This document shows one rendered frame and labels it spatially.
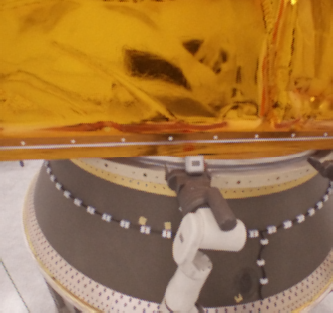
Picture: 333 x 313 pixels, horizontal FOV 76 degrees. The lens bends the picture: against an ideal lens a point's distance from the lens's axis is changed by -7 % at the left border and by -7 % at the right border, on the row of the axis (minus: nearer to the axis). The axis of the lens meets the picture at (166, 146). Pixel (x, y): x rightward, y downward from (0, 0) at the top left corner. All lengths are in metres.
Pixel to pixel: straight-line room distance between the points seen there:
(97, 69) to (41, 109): 0.19
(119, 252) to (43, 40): 0.75
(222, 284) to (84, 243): 0.57
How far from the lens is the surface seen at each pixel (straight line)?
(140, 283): 0.97
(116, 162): 0.81
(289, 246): 1.08
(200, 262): 0.53
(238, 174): 0.80
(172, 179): 0.60
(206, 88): 0.67
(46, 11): 0.65
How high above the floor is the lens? 2.12
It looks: 26 degrees down
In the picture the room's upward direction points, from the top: 3 degrees clockwise
